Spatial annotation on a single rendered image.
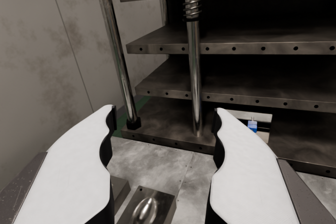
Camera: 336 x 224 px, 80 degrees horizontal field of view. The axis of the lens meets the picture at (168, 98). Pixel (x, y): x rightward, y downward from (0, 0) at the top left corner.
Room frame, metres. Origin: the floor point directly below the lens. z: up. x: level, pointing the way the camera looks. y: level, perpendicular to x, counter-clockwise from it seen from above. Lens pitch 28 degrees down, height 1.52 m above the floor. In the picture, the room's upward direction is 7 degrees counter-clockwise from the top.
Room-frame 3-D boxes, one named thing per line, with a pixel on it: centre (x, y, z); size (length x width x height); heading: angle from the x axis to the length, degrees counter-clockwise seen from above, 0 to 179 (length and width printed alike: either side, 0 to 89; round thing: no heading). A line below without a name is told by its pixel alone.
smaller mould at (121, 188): (0.53, 0.30, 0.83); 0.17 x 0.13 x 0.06; 155
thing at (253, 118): (1.05, -0.46, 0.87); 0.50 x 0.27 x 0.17; 155
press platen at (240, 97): (1.19, -0.47, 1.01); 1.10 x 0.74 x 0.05; 65
